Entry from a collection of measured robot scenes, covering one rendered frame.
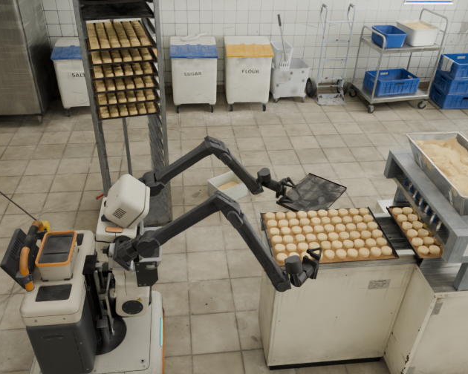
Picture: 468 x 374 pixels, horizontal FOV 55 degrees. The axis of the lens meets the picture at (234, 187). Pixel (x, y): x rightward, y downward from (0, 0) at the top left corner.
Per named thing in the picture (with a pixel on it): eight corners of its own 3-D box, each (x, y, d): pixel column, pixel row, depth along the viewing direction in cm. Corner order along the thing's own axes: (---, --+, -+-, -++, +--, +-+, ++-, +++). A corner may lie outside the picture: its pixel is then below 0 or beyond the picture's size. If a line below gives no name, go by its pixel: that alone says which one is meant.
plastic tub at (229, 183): (233, 184, 421) (234, 170, 412) (247, 195, 407) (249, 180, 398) (206, 194, 406) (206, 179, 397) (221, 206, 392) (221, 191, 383)
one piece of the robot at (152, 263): (128, 289, 211) (123, 255, 199) (132, 249, 234) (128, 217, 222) (163, 286, 213) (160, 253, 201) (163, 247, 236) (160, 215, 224)
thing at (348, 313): (362, 319, 295) (392, 211, 244) (381, 366, 267) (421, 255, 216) (256, 326, 288) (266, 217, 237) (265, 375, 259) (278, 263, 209)
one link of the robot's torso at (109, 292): (101, 326, 233) (94, 294, 219) (107, 286, 256) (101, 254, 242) (153, 323, 236) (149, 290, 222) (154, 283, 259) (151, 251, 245)
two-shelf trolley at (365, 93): (403, 92, 620) (425, 6, 556) (427, 109, 574) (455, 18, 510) (347, 96, 602) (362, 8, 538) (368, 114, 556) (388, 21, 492)
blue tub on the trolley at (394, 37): (390, 38, 555) (393, 24, 546) (405, 47, 523) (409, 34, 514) (367, 38, 550) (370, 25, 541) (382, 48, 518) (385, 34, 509)
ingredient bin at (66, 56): (62, 119, 523) (49, 54, 479) (69, 97, 574) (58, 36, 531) (110, 116, 531) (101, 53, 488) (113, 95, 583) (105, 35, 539)
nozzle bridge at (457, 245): (429, 197, 266) (446, 147, 247) (502, 289, 207) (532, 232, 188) (376, 199, 263) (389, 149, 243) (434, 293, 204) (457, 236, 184)
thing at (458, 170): (453, 145, 235) (457, 135, 232) (517, 208, 191) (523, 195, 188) (404, 147, 232) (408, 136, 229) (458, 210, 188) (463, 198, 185)
